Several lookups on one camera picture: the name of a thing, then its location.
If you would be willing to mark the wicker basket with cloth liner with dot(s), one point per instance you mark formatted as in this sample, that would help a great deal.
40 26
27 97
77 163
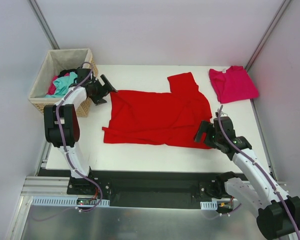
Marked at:
48 88

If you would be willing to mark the aluminium frame rail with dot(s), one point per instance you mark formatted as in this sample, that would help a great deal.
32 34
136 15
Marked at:
45 185

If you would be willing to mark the red t shirt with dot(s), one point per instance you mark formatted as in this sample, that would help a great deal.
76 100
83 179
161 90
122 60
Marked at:
152 118

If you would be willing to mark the magenta t shirt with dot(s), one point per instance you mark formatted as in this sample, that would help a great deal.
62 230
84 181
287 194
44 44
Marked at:
232 85

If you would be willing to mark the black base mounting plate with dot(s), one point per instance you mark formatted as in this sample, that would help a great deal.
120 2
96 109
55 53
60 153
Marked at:
142 189

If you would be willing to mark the black t shirt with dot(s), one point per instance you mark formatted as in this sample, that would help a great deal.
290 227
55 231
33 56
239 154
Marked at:
67 71

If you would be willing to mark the left white cable duct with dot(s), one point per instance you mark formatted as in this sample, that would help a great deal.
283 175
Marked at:
56 201

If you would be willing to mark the right white cable duct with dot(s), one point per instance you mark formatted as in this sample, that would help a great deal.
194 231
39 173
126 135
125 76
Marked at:
209 205

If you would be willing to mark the white cable duct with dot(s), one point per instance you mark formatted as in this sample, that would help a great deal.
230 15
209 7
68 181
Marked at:
56 201
209 205

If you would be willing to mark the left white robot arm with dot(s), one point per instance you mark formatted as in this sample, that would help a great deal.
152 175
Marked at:
61 123

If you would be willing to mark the teal t shirt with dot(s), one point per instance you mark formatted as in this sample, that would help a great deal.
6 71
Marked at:
61 86

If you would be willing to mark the pink t shirt in basket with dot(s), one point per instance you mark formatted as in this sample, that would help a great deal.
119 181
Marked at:
52 87

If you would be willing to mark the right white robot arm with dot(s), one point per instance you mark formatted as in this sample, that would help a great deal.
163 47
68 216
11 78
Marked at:
277 213

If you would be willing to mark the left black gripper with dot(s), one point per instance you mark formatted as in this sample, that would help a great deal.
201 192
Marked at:
100 89

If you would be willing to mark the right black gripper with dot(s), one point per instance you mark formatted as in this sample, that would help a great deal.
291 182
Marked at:
207 135

